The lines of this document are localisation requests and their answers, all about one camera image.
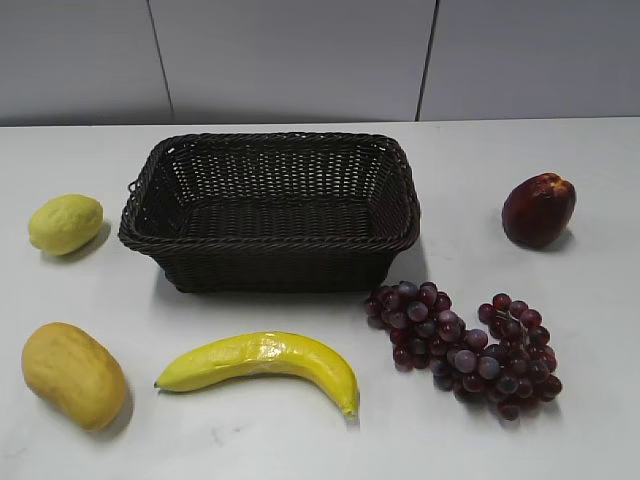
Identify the yellow mango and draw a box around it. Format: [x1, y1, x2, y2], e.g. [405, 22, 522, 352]
[21, 322, 128, 431]

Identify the yellow banana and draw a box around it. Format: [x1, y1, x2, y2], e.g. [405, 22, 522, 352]
[154, 331, 360, 418]

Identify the purple grape bunch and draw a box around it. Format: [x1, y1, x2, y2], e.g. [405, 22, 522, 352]
[363, 281, 563, 421]

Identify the yellow-green lemon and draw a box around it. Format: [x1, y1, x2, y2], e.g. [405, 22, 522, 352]
[28, 194, 104, 256]

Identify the black wicker basket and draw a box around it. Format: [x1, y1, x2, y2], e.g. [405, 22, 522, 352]
[118, 132, 420, 293]

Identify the red apple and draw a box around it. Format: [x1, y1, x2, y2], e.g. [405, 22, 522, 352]
[501, 172, 577, 250]

